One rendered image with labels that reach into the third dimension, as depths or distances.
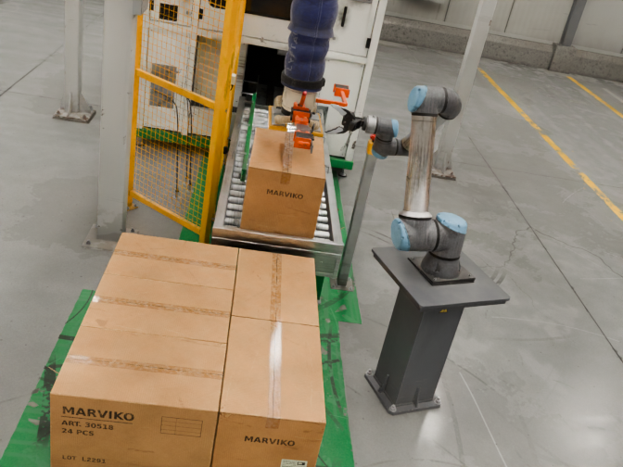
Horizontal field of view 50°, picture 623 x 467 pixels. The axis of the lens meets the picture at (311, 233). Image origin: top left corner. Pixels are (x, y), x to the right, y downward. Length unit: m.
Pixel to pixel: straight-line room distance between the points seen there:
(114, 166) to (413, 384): 2.18
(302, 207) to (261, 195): 0.22
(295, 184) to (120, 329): 1.19
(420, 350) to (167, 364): 1.28
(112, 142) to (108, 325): 1.59
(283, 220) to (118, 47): 1.35
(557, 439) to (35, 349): 2.68
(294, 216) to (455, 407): 1.31
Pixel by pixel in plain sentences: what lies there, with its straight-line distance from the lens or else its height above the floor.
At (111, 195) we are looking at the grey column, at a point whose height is 0.35.
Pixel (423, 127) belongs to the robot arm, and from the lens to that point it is 3.01.
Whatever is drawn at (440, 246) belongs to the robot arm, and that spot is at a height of 0.93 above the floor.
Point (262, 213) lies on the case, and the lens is 3.55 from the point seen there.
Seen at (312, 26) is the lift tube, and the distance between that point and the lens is 3.44.
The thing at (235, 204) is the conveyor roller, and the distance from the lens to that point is 3.93.
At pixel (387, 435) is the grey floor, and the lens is 3.41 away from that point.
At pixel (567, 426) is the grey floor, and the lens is 3.93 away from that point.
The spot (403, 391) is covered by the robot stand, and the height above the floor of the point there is 0.11.
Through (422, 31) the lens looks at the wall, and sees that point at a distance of 12.25.
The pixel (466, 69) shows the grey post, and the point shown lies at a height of 1.02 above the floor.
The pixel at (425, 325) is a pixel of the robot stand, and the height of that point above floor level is 0.53.
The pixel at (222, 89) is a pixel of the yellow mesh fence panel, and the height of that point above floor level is 1.11.
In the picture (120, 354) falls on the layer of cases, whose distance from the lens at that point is 2.75.
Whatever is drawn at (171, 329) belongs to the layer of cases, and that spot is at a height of 0.54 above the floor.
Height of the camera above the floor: 2.30
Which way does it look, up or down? 28 degrees down
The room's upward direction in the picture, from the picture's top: 12 degrees clockwise
